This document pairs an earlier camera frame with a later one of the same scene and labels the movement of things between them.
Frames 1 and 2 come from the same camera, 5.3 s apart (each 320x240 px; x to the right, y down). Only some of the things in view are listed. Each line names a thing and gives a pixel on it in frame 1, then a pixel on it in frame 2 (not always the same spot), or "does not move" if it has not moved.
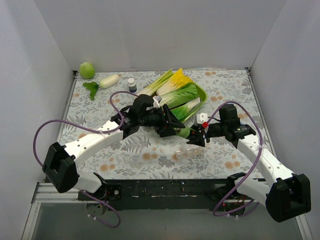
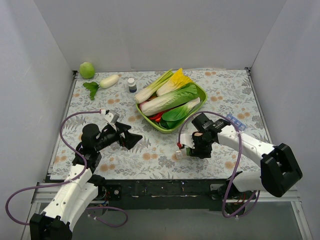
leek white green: x=152 y=89 does not move
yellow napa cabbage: x=178 y=80 does not move
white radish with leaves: x=104 y=82 does not move
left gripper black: x=163 y=120 to x=122 y=138
